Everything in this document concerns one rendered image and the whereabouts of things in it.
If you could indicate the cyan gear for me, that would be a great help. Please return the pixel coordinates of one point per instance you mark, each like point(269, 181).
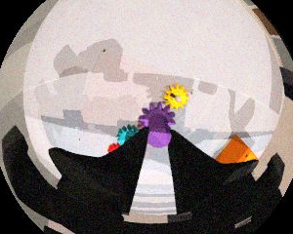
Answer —
point(125, 133)

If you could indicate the purple gear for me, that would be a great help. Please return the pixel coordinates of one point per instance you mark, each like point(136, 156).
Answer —
point(159, 120)

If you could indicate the red gear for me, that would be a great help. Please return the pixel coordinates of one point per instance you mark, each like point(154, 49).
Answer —
point(112, 147)

